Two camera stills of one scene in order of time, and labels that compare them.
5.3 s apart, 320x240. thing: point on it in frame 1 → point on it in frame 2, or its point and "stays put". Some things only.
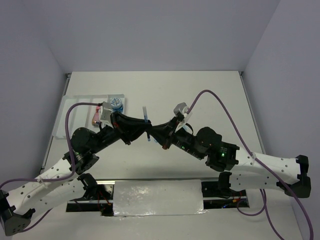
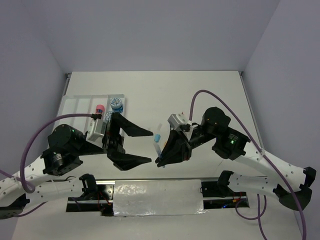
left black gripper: x=121 y=123 → x=114 y=143
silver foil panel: x=158 y=197 stays put
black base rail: x=103 y=201 stays put
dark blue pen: x=146 y=120 → x=157 y=147
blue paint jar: x=116 y=105 stays put
